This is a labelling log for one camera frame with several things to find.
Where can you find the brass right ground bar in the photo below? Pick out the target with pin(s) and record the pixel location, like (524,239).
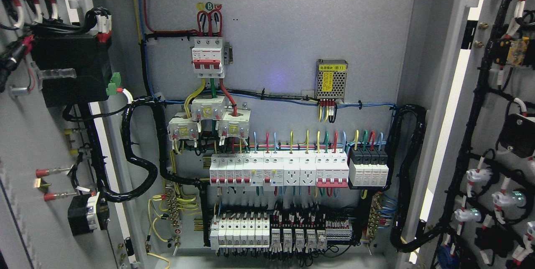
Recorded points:
(374,216)

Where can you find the brass left ground bar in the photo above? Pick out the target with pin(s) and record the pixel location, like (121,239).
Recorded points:
(173,212)

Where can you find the white current transformers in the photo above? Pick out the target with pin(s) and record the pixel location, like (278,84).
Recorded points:
(209,114)

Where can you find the grey cabinet door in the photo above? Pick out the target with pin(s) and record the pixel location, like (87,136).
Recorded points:
(35,234)
(470,64)

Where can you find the brass ground bar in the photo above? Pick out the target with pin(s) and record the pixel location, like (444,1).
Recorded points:
(374,216)
(173,212)

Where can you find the white socket breaker row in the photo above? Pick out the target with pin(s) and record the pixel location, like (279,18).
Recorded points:
(279,169)

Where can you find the black white surge protector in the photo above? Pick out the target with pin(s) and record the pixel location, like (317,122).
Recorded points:
(368,170)

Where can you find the red main circuit breaker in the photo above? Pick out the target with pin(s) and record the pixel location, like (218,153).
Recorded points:
(208,57)

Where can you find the white rotary selector switch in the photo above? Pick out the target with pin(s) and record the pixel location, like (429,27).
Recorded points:
(87,213)

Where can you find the perforated metal power supply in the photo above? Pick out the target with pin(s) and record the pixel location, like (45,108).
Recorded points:
(331,79)

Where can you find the lower relay terminal row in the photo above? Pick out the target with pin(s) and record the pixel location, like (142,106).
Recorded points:
(293,232)

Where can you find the black digital power meter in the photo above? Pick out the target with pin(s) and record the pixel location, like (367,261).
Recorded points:
(79,65)

